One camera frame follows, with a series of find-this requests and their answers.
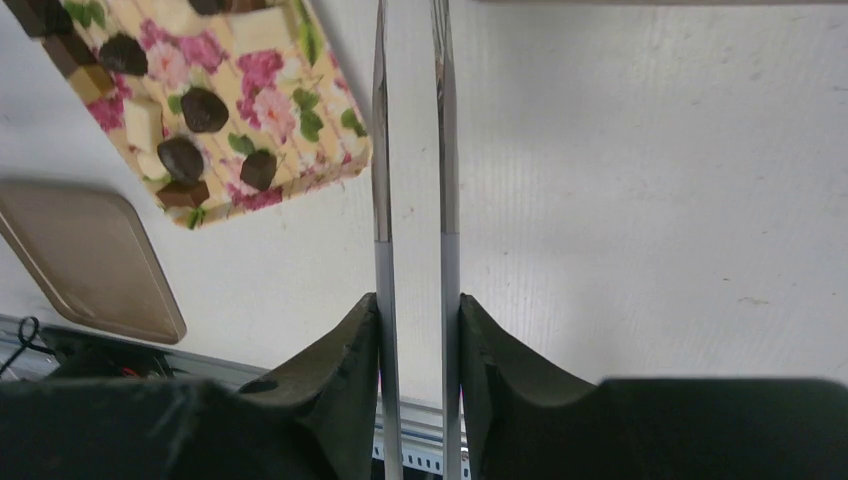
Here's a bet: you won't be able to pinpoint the brown square chocolate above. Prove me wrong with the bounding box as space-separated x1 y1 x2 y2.
42 32 98 78

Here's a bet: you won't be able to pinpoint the dark heart chocolate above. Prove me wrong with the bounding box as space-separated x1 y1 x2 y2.
180 87 229 133

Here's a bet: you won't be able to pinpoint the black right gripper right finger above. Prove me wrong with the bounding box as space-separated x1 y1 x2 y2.
459 294 594 479

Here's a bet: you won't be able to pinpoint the dark swirl chocolate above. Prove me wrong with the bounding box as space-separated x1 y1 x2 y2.
98 33 148 77

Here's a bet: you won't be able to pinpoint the aluminium mounting rail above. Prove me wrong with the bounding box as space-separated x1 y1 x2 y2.
1 323 445 479

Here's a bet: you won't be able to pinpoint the floral rectangular tray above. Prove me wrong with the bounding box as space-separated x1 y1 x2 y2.
7 1 373 230

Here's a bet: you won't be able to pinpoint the gold box lid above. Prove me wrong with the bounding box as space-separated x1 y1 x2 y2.
1 179 187 345

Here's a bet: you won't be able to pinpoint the tan square chocolate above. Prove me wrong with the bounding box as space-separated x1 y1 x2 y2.
67 65 115 104

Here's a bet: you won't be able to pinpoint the white heart chocolate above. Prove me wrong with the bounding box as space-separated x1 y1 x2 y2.
137 151 169 182

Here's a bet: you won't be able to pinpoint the silver metal tongs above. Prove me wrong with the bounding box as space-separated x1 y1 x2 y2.
371 1 463 479

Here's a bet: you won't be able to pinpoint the dark oval chocolate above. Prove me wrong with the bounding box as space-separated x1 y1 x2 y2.
156 136 204 185

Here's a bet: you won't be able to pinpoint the white rectangular chocolate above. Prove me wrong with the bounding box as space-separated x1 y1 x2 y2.
123 98 163 153

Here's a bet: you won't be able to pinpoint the small dark square chocolate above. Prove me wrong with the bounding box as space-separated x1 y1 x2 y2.
240 150 277 191

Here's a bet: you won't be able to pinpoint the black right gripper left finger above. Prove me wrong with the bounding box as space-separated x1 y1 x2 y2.
225 293 380 479

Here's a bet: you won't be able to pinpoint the brown rectangular chocolate bar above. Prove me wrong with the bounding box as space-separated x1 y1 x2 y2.
156 182 210 209

